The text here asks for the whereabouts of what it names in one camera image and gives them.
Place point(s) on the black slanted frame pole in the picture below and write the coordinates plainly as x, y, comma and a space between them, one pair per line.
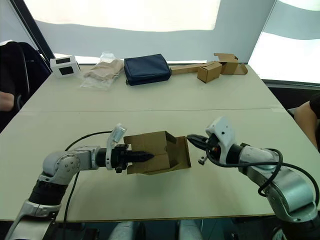
35, 30

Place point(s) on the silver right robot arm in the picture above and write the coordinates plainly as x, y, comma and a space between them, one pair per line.
287, 185

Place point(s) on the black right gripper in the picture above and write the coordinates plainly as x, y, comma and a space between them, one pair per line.
212, 146

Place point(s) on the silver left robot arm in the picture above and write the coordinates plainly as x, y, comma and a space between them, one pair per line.
75, 160

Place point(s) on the flat cardboard strip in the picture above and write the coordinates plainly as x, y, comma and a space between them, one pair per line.
186, 69

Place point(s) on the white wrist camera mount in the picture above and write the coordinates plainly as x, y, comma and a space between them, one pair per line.
115, 136
223, 135

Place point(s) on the grey rounded shape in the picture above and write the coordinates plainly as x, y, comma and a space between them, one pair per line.
123, 231
190, 230

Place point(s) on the unfolded cardboard box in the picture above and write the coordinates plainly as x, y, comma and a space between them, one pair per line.
231, 66

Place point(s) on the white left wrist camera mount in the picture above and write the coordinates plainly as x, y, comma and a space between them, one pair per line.
115, 136

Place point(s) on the bystander arm with black sleeve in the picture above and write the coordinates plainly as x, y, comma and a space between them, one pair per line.
308, 120

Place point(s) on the white box with black squares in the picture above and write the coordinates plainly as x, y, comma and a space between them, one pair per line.
63, 66

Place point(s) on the black office chair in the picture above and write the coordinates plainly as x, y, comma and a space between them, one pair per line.
22, 72

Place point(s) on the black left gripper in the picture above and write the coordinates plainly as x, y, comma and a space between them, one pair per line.
120, 157

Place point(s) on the navy blue fabric pouch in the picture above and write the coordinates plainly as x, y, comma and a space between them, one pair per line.
146, 68

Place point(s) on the small closed cardboard box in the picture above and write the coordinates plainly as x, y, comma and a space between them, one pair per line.
208, 72

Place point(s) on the small cardboard box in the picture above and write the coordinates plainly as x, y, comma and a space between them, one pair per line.
150, 143
208, 72

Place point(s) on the clear bag with beige cloth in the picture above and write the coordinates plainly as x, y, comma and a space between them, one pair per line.
102, 71

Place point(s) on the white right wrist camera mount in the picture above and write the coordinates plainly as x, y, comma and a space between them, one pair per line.
223, 135

